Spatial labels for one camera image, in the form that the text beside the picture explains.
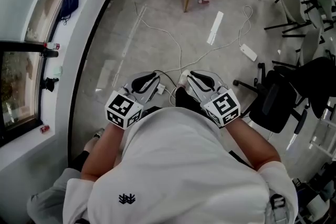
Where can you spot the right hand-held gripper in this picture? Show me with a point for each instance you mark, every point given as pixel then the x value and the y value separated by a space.
pixel 223 107

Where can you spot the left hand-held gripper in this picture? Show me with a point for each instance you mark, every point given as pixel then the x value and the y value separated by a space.
pixel 123 107

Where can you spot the person's left forearm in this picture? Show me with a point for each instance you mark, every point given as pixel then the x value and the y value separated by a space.
pixel 102 152

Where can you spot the person's right forearm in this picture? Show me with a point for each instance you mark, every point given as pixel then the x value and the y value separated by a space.
pixel 252 144

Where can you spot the white plug adapter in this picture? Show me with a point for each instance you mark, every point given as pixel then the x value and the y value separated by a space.
pixel 162 89

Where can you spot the person's white shoe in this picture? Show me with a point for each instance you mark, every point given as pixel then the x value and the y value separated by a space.
pixel 183 81

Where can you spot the person's black trousers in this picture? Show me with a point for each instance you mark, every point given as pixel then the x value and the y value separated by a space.
pixel 183 99

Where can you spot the white power strip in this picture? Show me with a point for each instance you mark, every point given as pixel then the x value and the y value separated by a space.
pixel 248 52

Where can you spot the black swivel office chair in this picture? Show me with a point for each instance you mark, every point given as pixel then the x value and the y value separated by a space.
pixel 275 102

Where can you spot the person's white shirt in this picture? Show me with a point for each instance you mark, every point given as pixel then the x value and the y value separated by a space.
pixel 178 165

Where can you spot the pale green cloth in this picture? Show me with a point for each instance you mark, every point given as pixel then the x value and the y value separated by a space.
pixel 58 70

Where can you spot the small black device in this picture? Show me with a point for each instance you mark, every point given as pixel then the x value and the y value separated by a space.
pixel 50 84

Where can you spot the black bottle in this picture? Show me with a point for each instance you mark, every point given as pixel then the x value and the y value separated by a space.
pixel 50 53

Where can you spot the grey chair black legs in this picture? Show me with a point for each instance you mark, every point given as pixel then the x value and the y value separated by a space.
pixel 311 46
pixel 324 5
pixel 291 0

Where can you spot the black fabric chair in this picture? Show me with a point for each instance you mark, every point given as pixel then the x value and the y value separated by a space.
pixel 319 81

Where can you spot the white metal rack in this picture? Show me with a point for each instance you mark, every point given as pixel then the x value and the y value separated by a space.
pixel 323 149

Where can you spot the black window frame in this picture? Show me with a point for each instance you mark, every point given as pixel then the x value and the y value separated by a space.
pixel 15 45

